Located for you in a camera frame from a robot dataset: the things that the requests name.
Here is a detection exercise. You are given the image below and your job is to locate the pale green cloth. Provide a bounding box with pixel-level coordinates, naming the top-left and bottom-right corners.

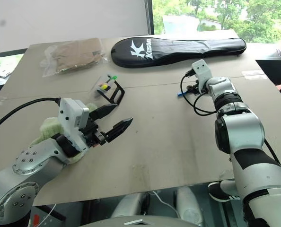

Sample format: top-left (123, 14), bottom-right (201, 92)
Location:
top-left (28, 102), bottom-right (99, 166)

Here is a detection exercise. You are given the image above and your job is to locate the black desk surface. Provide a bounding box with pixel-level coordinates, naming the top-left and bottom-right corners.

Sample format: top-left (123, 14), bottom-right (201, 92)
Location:
top-left (255, 58), bottom-right (281, 87)

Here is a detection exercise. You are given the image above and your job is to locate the white thin cable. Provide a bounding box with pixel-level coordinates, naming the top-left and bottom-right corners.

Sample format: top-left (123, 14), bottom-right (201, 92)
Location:
top-left (151, 191), bottom-right (180, 218)

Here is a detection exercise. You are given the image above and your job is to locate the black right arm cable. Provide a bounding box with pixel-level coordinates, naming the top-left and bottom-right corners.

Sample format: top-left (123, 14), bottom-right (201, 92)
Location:
top-left (180, 70), bottom-right (219, 117)

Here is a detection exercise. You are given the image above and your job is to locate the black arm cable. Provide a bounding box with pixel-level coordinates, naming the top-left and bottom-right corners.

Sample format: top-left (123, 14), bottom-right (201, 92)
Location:
top-left (0, 97), bottom-right (61, 140)
top-left (180, 70), bottom-right (219, 117)

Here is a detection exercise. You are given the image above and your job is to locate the black window frame post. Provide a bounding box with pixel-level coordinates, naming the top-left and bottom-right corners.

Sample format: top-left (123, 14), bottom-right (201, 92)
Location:
top-left (147, 0), bottom-right (155, 35)

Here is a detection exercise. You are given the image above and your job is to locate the black Kason racket bag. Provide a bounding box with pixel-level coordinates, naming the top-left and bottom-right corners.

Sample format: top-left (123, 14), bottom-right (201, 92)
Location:
top-left (110, 36), bottom-right (247, 69)

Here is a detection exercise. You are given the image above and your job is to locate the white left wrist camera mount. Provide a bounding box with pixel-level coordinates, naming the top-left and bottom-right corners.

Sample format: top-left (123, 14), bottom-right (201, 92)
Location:
top-left (57, 97), bottom-right (90, 152)

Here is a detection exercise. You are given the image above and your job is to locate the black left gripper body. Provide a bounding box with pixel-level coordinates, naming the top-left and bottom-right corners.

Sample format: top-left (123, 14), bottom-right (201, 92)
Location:
top-left (79, 116), bottom-right (108, 149)

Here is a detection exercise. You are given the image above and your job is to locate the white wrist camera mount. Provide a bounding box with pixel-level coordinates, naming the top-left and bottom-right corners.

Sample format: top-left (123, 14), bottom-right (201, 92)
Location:
top-left (57, 97), bottom-right (90, 152)
top-left (191, 59), bottom-right (213, 93)

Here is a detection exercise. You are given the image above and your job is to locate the brown cardboard sheet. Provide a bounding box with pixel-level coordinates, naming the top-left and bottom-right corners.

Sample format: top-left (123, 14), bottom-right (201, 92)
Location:
top-left (0, 75), bottom-right (281, 207)

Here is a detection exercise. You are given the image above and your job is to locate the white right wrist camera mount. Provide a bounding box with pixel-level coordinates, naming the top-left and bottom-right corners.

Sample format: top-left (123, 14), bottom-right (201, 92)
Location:
top-left (191, 59), bottom-right (213, 93)

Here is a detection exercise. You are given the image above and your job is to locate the clear bag with colourful items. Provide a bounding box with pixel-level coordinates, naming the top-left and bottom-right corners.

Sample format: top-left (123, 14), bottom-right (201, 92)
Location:
top-left (90, 74), bottom-right (119, 99)

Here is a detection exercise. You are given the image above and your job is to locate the clear bag with brown cardboard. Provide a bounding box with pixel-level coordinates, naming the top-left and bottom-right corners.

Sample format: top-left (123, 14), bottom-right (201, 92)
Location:
top-left (39, 37), bottom-right (108, 78)

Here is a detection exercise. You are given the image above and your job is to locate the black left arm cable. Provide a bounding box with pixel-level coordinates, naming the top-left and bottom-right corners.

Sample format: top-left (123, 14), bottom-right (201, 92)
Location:
top-left (0, 97), bottom-right (61, 140)

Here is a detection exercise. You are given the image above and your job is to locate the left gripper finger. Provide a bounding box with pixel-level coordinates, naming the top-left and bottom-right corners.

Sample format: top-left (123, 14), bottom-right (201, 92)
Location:
top-left (89, 103), bottom-right (118, 121)
top-left (105, 116), bottom-right (134, 143)

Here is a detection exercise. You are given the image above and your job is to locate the grey robot torso edge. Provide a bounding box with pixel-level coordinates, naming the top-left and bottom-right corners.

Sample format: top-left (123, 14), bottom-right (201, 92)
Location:
top-left (78, 215), bottom-right (204, 227)

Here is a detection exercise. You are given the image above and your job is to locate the black metal bracket stand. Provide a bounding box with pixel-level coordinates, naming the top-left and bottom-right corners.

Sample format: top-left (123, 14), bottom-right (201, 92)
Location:
top-left (97, 80), bottom-right (126, 105)

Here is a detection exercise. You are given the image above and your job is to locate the grey rounded robot leg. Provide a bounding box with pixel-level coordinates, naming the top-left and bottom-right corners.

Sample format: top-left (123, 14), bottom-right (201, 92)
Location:
top-left (175, 186), bottom-right (204, 226)
top-left (111, 192), bottom-right (151, 218)

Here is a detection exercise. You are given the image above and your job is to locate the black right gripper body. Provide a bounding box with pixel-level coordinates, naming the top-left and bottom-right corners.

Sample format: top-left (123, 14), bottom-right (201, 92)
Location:
top-left (193, 79), bottom-right (207, 95)

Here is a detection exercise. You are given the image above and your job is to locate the black and white sneaker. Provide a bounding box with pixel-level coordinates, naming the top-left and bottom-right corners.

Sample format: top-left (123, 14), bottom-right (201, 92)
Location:
top-left (207, 180), bottom-right (241, 202)

